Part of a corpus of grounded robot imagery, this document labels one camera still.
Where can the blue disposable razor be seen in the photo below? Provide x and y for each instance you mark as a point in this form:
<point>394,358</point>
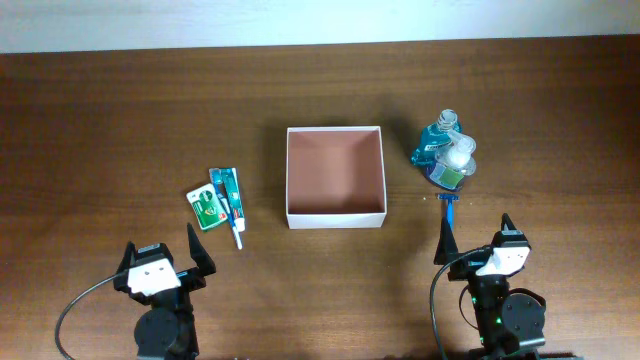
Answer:
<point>449,199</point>

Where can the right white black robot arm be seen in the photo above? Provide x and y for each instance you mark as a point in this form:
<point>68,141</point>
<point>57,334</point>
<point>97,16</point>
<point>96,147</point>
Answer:
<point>509,321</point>

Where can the blue white toothbrush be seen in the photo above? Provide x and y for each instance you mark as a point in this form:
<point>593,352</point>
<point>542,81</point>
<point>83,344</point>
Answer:
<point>217,182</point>

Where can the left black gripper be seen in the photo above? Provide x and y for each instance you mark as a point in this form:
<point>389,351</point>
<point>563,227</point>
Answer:
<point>194,278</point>

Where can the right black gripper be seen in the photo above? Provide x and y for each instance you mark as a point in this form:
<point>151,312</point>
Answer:
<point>447,246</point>

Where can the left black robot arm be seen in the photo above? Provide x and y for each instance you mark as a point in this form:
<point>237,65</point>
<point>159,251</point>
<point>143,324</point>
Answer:
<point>167,331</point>

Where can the white open cardboard box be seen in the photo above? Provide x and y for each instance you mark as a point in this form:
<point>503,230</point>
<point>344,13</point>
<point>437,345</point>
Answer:
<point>335,177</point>

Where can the clear pump sanitizer bottle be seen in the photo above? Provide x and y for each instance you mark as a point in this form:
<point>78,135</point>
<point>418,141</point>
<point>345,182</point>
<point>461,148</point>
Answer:
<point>454,163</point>

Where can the green Dettol soap box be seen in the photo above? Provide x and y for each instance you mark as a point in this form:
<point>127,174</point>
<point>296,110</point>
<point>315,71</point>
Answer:
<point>207,207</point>

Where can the blue mouthwash bottle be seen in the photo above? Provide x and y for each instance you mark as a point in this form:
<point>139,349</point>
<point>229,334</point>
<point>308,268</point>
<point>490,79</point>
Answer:
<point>435,136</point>

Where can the teal toothpaste tube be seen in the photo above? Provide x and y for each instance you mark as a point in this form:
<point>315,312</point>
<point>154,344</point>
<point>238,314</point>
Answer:
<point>231,184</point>

